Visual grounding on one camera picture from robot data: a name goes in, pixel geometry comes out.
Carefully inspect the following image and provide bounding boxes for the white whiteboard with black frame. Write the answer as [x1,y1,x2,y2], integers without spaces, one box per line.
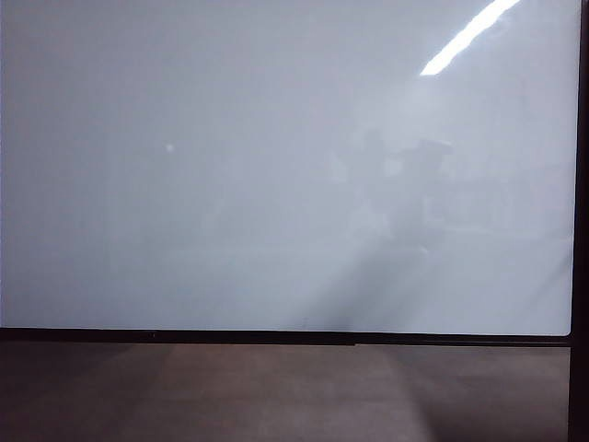
[0,0,589,442]

